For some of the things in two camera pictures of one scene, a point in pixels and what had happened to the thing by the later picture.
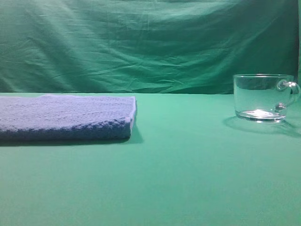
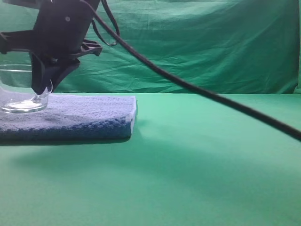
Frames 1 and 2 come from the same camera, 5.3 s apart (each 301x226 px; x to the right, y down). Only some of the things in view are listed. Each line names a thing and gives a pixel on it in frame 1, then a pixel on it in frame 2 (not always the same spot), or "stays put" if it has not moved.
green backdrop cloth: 144,46 stays put
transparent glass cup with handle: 264,97 -> 17,94
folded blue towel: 54,117 stays put
